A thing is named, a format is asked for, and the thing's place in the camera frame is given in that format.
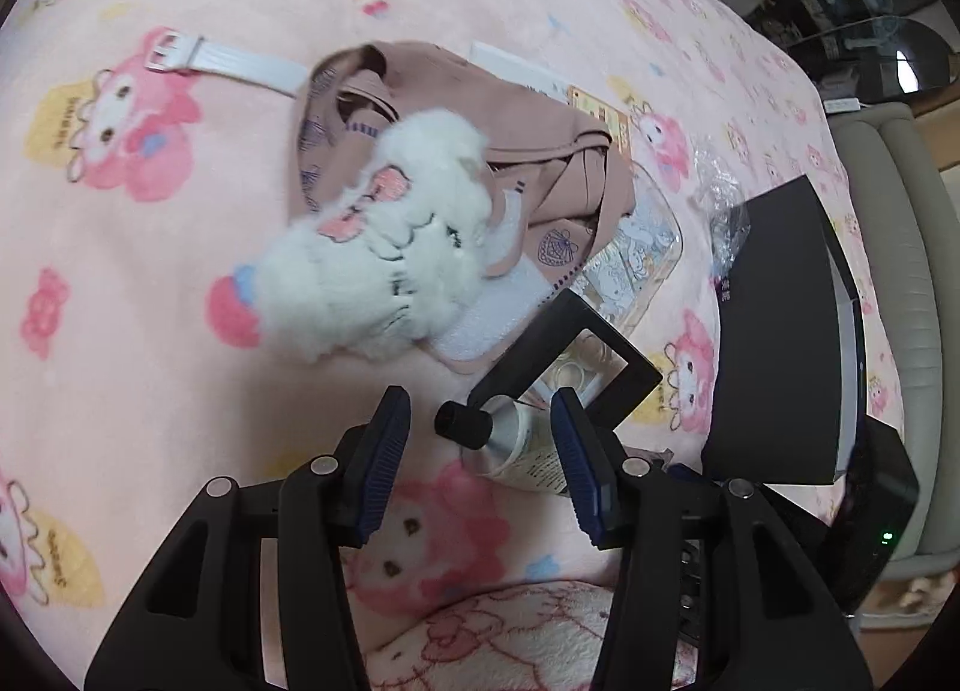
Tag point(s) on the grey-beige sofa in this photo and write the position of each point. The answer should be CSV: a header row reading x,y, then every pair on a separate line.
x,y
900,248

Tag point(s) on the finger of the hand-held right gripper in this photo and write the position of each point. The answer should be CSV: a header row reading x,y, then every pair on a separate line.
x,y
686,472

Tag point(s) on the black glass TV cabinet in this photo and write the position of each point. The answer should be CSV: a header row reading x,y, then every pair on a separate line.
x,y
862,53

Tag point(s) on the black rectangular frame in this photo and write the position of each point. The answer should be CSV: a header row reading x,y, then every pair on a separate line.
x,y
622,353

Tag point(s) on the white fluffy plush with bow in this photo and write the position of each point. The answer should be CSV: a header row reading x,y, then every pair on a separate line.
x,y
390,263

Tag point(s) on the white tube with black cap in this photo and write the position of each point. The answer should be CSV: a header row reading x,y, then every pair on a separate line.
x,y
517,451

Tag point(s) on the black storage box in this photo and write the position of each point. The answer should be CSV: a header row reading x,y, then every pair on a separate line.
x,y
780,331

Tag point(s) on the person's printed pajama leg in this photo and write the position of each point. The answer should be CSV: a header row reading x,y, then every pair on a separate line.
x,y
510,631

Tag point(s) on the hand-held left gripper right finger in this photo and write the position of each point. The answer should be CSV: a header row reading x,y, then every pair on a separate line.
x,y
581,466

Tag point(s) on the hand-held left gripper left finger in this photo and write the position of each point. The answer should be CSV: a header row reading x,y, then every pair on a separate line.
x,y
382,466

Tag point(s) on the pink-brown cloth garment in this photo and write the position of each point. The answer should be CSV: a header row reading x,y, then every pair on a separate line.
x,y
480,106

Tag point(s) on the clear crinkled plastic wrap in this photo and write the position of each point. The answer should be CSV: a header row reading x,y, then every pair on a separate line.
x,y
716,188

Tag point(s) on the pink cartoon printed blanket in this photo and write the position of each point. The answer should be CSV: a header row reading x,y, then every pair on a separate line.
x,y
150,248

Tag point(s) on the yellow printed card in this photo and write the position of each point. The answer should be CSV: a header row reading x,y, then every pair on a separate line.
x,y
600,117

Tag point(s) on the clear cartoon phone case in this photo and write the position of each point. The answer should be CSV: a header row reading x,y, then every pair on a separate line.
x,y
641,256

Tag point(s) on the white power strip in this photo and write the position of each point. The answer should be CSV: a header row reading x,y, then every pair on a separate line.
x,y
844,105

